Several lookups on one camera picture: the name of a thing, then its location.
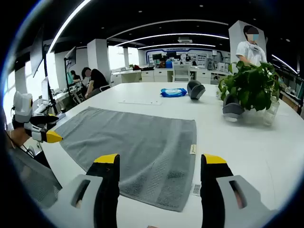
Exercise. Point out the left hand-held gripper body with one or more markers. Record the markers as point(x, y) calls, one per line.
point(22, 104)

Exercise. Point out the white cabinet row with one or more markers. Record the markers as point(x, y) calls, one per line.
point(152, 75)

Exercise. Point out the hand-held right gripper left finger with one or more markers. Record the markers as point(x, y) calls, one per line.
point(104, 190)

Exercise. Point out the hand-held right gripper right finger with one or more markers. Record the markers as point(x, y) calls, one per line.
point(213, 190)

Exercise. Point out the green potted plant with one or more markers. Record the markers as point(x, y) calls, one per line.
point(251, 83)

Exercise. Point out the blue wet wipes packet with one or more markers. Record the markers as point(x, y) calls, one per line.
point(173, 92)

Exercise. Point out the white flat sheet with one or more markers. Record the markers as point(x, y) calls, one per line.
point(140, 101)

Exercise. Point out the white table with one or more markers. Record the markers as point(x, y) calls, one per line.
point(237, 147)

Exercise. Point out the clear glass vase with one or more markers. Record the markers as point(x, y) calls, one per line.
point(268, 114)

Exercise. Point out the grey towel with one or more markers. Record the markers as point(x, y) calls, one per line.
point(133, 142)

